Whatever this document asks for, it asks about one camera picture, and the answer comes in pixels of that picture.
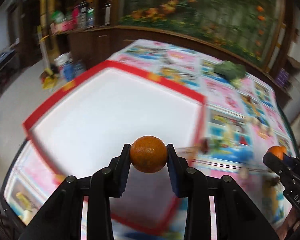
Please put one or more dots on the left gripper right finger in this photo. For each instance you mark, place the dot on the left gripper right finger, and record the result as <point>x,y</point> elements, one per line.
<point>177,167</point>

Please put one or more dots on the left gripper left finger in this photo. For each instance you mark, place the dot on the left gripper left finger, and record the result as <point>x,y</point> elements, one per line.
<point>120,167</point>

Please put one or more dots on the orange tangerine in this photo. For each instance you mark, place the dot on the orange tangerine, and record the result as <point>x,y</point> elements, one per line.
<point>278,151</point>
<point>148,154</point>

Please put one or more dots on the person right hand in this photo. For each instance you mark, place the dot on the person right hand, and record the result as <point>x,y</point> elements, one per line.
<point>290,228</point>

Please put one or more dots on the red rimmed white tray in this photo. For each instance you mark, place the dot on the red rimmed white tray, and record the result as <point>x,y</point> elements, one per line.
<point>85,124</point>

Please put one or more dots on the colourful fruit print tablecloth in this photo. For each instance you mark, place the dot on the colourful fruit print tablecloth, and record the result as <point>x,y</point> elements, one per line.
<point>239,126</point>

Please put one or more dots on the purple bottles on shelf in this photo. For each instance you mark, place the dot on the purple bottles on shelf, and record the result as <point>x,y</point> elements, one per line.
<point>282,77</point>

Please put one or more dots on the blue thermos flask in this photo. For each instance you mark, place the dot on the blue thermos flask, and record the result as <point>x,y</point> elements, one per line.
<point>68,72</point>

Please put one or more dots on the yellow dustpan with broom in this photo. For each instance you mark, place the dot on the yellow dustpan with broom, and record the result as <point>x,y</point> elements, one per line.
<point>49,77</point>

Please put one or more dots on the green leafy vegetable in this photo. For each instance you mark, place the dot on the green leafy vegetable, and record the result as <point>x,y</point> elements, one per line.
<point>233,73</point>

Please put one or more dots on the flower garden mural panel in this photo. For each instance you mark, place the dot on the flower garden mural panel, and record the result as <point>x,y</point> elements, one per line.
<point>243,27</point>

